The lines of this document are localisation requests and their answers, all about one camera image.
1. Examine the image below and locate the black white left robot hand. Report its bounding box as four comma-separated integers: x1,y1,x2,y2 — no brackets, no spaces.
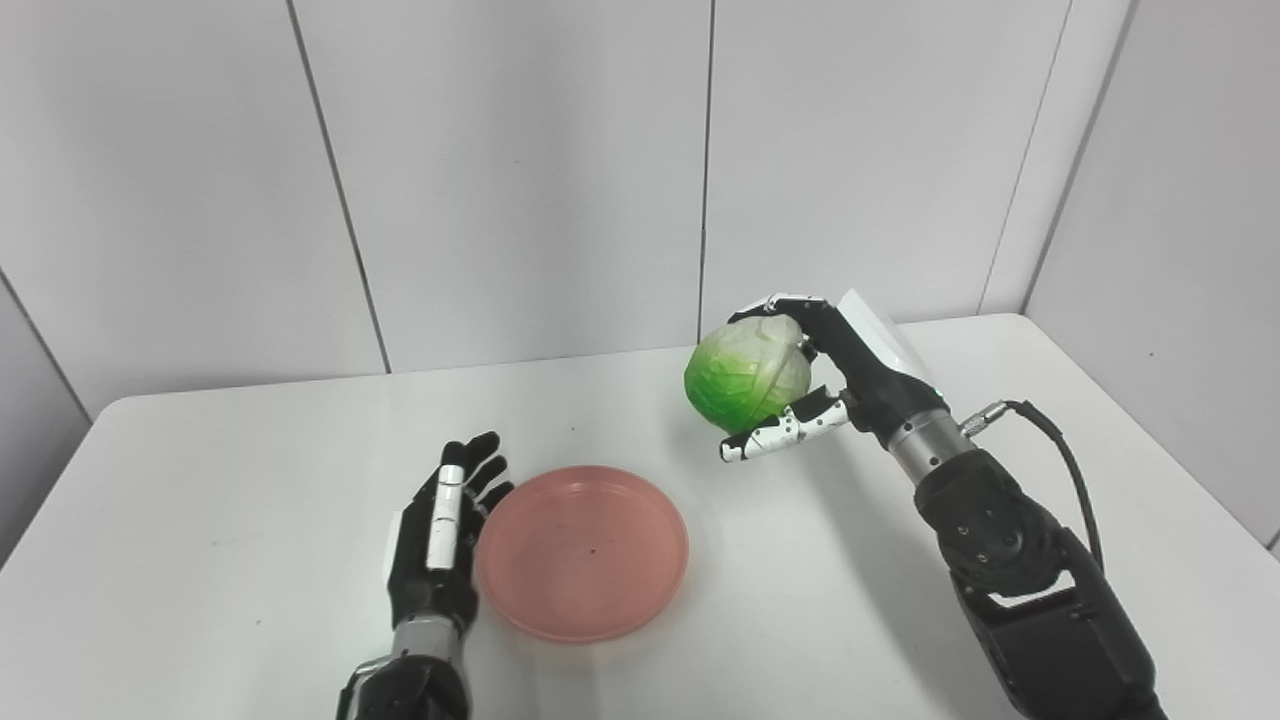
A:
385,431,515,637

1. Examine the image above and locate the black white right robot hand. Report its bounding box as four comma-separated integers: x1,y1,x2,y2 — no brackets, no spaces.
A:
720,289,949,464

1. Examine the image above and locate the green white toy cabbage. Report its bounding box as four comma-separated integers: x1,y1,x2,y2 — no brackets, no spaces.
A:
684,315,813,436

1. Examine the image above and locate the pink round plate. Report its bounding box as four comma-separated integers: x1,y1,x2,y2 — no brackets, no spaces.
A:
474,465,690,644

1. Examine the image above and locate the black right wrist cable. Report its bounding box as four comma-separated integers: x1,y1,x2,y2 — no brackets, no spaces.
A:
960,399,1106,576

